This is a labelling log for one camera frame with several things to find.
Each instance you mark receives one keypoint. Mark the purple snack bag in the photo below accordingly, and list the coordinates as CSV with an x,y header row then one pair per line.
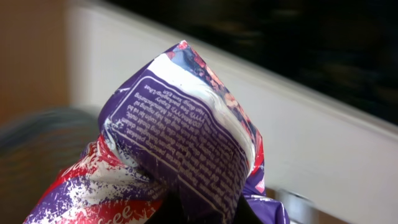
x,y
174,146

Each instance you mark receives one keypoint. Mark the grey plastic shopping basket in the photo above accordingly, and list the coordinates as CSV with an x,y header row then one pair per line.
x,y
33,150

